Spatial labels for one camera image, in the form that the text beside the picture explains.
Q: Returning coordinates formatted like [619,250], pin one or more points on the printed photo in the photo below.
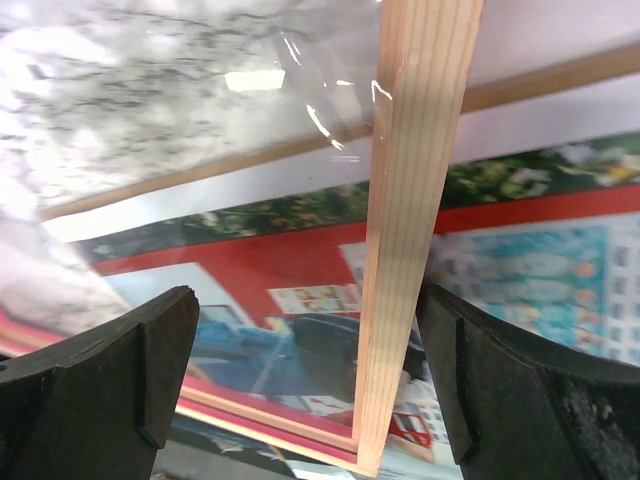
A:
[538,226]

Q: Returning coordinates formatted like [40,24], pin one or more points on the clear acrylic sheet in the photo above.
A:
[105,103]

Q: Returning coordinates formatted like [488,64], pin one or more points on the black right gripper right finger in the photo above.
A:
[518,406]

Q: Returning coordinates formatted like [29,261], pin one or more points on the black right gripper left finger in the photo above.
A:
[99,405]

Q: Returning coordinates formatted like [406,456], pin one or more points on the pink photo frame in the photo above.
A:
[424,49]

